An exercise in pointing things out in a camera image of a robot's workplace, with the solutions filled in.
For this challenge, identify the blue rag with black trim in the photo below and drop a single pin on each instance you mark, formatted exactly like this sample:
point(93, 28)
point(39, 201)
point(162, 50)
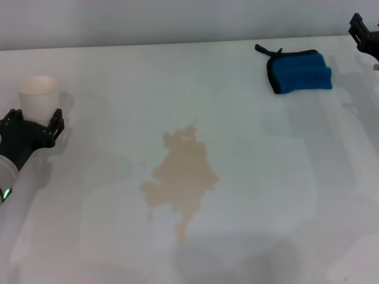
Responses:
point(299, 72)

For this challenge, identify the brown water stain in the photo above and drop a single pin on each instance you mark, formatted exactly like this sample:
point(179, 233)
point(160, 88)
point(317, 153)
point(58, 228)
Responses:
point(183, 174)

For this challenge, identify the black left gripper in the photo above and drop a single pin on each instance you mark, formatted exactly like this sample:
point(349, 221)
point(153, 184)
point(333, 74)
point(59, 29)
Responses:
point(23, 139)

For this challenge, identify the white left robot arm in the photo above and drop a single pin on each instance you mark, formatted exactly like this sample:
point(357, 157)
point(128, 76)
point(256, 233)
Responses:
point(6, 174)

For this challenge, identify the white paper cup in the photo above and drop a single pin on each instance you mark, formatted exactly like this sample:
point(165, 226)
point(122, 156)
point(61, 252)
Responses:
point(38, 97)

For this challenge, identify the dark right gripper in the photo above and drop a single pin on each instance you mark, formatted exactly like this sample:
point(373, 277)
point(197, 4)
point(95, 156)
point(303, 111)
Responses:
point(371, 44)

